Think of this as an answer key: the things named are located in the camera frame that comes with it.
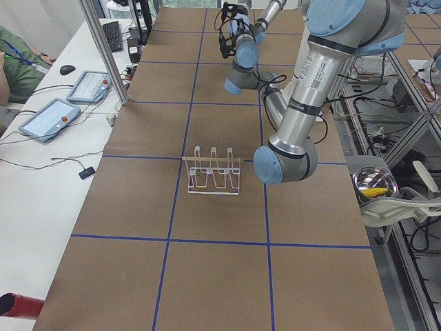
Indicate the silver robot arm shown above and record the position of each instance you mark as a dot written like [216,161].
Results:
[337,30]
[242,45]

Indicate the small black usb device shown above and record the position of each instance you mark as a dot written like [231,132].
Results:
[87,172]

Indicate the metal bowl with banana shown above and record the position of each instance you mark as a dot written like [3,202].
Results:
[373,183]

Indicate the black keyboard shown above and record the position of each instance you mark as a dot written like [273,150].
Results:
[113,35]

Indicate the black computer mouse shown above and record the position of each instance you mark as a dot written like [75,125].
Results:
[66,69]

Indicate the blue teach pendant tablet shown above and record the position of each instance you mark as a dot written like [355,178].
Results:
[45,124]

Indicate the seated person in green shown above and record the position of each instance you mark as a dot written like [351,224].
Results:
[23,67]

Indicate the red cylinder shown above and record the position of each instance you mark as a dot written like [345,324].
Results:
[19,306]

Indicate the white wire cup holder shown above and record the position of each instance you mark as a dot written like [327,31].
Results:
[213,174]

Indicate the aluminium frame post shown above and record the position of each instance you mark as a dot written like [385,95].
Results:
[95,27]

